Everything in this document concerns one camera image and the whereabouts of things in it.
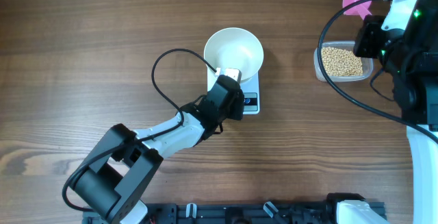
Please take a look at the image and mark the white digital kitchen scale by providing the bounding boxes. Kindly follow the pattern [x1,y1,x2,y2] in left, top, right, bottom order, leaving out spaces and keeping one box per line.
[206,66,261,116]

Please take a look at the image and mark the clear plastic container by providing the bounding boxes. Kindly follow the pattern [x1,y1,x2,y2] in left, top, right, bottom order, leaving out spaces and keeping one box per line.
[322,41,374,82]

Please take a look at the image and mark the yellow soybeans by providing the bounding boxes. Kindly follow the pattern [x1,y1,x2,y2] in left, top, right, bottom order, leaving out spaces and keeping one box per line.
[322,47,363,77]

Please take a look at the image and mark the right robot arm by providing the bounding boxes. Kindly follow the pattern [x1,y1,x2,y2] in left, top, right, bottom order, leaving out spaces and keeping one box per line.
[322,0,437,223]

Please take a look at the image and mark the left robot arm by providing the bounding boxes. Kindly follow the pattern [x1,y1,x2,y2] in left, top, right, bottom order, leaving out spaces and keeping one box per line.
[66,69,244,223]

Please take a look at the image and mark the white bowl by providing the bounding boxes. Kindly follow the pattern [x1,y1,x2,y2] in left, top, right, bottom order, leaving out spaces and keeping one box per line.
[203,27,264,82]

